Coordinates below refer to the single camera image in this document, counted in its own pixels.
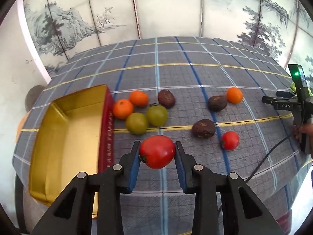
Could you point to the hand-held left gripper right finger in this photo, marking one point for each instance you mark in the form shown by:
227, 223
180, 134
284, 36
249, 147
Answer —
181, 169

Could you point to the large red tomato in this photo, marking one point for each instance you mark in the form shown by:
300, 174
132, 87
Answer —
157, 151

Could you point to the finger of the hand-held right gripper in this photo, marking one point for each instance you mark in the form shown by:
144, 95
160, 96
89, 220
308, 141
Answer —
269, 100
285, 94

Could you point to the orange tangerine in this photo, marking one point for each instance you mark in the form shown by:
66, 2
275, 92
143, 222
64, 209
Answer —
122, 109
234, 95
139, 98

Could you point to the grey checked tablecloth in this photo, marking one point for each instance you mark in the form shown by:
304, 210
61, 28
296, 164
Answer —
195, 78

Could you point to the orange object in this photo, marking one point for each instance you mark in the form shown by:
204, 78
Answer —
22, 127

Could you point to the person's right hand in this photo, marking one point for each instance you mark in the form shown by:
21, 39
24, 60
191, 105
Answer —
297, 131

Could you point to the red and gold tin box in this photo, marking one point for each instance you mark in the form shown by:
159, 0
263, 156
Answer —
71, 146

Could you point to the dark brown passion fruit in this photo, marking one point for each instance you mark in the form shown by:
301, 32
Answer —
217, 103
166, 98
203, 128

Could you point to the green tomato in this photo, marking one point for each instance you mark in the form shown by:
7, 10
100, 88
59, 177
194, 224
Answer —
157, 115
137, 123

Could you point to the landscape painted folding screen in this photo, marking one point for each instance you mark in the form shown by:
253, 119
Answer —
171, 7

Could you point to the grey round object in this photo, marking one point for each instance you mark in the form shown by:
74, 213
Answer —
35, 98

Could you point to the small red tomato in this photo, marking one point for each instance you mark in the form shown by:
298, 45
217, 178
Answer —
230, 140

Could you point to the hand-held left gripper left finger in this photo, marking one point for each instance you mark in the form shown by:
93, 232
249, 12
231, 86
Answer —
134, 169

